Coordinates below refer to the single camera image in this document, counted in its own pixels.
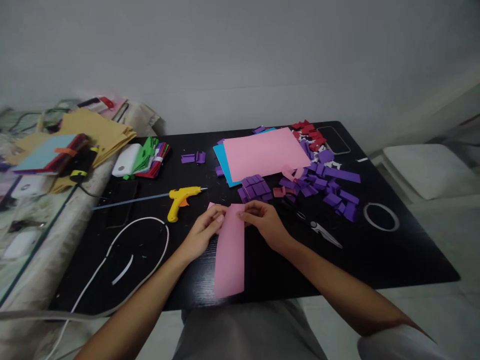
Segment stack of brown paper sheets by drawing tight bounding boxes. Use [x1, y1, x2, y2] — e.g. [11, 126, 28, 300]
[7, 108, 138, 194]

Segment black smartphone with clear case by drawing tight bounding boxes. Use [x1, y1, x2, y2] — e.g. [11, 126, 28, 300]
[316, 125, 352, 156]

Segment white stool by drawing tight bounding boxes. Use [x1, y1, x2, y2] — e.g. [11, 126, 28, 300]
[369, 143, 480, 205]

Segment person's left hand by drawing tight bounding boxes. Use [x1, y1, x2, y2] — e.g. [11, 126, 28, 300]
[183, 204, 227, 262]

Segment person's left thumb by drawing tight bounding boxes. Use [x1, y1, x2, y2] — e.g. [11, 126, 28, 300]
[209, 214, 225, 236]

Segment person's right thumb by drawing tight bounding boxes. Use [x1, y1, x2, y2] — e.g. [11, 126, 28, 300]
[238, 211, 263, 228]

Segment bundle of coloured foam sheets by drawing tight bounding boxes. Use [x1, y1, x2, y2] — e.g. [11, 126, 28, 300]
[123, 136, 172, 181]

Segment yellow glue gun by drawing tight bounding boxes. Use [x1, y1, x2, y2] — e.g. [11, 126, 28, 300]
[167, 186, 209, 224]

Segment black tool with yellow band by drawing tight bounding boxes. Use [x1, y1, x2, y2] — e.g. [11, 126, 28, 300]
[69, 144, 101, 185]

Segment pink foam sheet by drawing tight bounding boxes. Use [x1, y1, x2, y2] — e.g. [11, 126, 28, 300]
[222, 127, 313, 184]

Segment person's left index finger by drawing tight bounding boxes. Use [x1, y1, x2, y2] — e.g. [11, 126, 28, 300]
[202, 204, 227, 222]

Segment curled pink foam strip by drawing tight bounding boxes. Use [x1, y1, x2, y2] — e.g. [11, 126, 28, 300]
[281, 163, 305, 182]

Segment person's right fingers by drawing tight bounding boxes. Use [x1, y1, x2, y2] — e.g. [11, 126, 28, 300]
[251, 202, 277, 222]

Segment blue foam sheet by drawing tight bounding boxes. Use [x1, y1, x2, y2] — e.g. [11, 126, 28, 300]
[212, 141, 245, 188]

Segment white ring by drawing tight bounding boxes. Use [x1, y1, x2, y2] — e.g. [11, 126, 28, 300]
[363, 202, 401, 232]

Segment white rectangular device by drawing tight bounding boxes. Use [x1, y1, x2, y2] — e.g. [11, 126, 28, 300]
[10, 174, 49, 199]

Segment scissors with black handles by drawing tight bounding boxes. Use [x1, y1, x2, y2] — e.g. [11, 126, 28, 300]
[281, 197, 344, 250]

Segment person's right index finger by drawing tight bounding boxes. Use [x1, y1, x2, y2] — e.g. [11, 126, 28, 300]
[241, 199, 268, 213]

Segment small purple foam cluster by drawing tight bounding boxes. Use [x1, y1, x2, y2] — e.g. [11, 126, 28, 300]
[181, 150, 207, 165]

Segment person's legs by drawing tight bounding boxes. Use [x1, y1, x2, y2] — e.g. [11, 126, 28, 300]
[170, 298, 480, 360]

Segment person's right hand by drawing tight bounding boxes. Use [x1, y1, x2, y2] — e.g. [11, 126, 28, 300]
[238, 199, 293, 253]

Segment bundle of foam sheets with orange band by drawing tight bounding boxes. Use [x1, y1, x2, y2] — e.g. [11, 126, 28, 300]
[10, 133, 91, 176]

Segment white power bank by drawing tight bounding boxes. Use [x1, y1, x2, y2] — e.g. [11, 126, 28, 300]
[111, 143, 143, 178]

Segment pile of purple foam pieces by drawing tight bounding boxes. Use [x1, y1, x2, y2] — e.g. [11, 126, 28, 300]
[214, 125, 362, 223]

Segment white power cable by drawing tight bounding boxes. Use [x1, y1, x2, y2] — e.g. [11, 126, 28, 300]
[44, 216, 171, 360]

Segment pile of red foam pieces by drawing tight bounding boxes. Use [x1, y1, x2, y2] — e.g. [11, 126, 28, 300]
[290, 119, 328, 154]

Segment clear glue stick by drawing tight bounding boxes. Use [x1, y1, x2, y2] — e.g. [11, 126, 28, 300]
[92, 192, 172, 211]

